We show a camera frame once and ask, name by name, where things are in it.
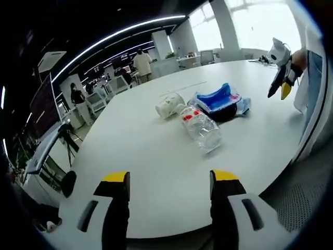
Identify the dark wall screen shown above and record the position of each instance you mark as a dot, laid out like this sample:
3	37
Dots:
43	104

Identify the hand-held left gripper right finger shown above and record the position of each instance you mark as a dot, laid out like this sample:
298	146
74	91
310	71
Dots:
229	208

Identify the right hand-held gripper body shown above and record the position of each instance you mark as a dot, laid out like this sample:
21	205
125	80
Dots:
279	53

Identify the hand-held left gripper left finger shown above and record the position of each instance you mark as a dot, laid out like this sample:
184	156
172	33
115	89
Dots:
109	208

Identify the clear plastic bottle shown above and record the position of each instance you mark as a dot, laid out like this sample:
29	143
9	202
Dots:
201	127

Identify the camera tripod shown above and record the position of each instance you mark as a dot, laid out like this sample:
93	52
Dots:
68	142

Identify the person's right hand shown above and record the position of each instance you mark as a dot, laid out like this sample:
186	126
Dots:
299	59

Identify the green potted plant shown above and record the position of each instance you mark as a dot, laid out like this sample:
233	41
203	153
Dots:
170	55

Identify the white patterned cup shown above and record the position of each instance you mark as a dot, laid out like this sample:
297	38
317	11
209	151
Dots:
169	105

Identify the blue plastic package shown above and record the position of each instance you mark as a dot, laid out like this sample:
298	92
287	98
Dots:
221	102

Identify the person's white and blue clothing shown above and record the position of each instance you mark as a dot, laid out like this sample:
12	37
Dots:
310	86

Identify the white side desk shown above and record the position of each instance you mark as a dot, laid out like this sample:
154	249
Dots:
41	153

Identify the white table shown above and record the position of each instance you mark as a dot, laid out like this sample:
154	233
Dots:
145	145

